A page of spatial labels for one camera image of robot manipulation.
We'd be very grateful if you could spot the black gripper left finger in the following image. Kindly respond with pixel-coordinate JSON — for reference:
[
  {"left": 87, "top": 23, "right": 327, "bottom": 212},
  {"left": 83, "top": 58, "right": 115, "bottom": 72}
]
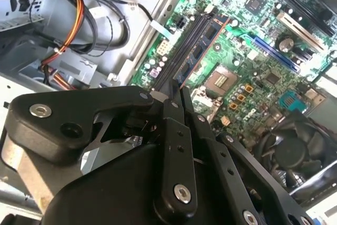
[{"left": 7, "top": 77, "right": 197, "bottom": 217}]

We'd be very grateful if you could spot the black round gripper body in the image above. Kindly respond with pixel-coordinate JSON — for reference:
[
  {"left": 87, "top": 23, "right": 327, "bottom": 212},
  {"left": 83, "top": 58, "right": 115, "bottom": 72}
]
[{"left": 43, "top": 143, "right": 244, "bottom": 225}]

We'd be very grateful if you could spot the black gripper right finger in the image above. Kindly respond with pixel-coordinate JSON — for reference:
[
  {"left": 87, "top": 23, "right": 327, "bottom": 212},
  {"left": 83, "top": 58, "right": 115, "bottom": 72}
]
[{"left": 183, "top": 87, "right": 314, "bottom": 225}]

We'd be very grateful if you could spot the RAM stick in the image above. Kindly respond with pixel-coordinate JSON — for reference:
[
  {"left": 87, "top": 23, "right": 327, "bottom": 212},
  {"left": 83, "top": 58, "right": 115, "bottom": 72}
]
[{"left": 173, "top": 15, "right": 231, "bottom": 89}]

